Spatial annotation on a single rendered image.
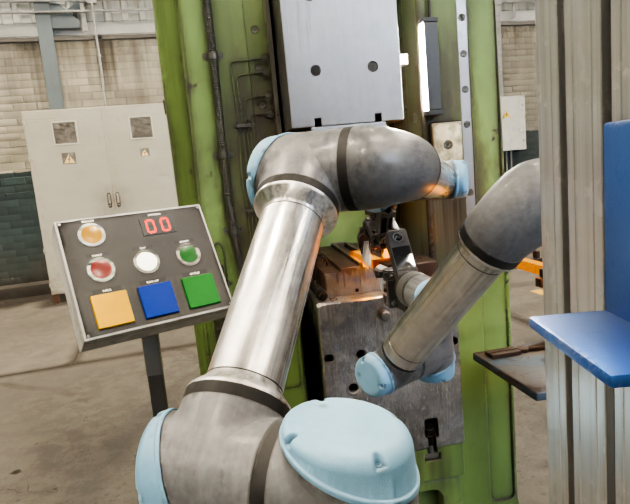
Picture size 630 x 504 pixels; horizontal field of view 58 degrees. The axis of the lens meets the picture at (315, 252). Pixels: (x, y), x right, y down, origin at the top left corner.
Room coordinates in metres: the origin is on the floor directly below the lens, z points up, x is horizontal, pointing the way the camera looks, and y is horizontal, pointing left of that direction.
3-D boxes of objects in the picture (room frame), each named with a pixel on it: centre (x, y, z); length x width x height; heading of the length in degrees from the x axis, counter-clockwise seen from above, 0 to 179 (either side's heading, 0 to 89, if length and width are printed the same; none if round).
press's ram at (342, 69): (1.71, -0.13, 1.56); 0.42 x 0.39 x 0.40; 8
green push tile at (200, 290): (1.28, 0.27, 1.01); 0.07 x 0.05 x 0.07; 123
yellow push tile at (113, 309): (1.17, 0.44, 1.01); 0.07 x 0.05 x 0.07; 123
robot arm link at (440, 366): (1.02, -0.20, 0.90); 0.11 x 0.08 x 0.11; 130
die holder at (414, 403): (1.72, -0.14, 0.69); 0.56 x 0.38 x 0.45; 8
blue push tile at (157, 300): (1.23, 0.36, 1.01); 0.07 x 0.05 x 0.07; 123
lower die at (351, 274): (1.70, -0.09, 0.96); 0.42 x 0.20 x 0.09; 8
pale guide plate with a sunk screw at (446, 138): (1.67, -0.41, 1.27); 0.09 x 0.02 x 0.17; 98
